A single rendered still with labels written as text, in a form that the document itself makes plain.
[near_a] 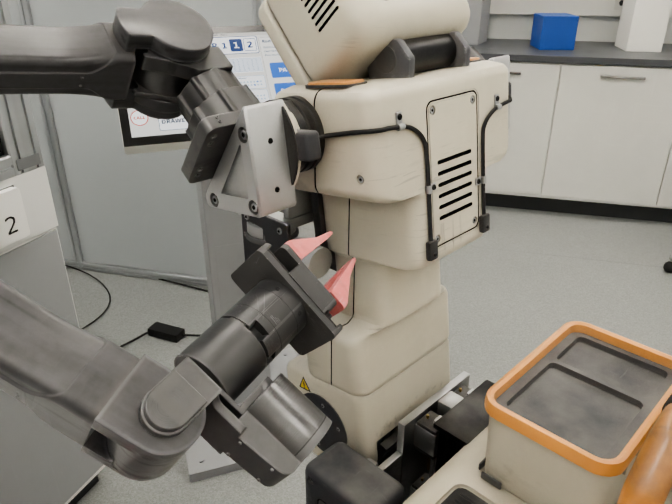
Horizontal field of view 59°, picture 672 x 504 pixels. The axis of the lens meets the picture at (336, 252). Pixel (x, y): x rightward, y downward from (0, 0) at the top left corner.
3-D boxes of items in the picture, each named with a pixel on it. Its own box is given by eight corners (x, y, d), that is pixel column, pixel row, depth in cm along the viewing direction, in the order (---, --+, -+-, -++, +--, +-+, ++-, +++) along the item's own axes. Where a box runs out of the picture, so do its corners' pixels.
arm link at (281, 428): (131, 405, 38) (108, 445, 45) (260, 531, 38) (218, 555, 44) (246, 302, 47) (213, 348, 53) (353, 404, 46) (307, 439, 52)
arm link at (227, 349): (172, 353, 44) (158, 379, 48) (240, 418, 43) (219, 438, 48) (234, 298, 48) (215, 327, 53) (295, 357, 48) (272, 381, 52)
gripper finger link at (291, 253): (343, 283, 63) (290, 338, 56) (298, 232, 62) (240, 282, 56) (380, 258, 57) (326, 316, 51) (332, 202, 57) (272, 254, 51)
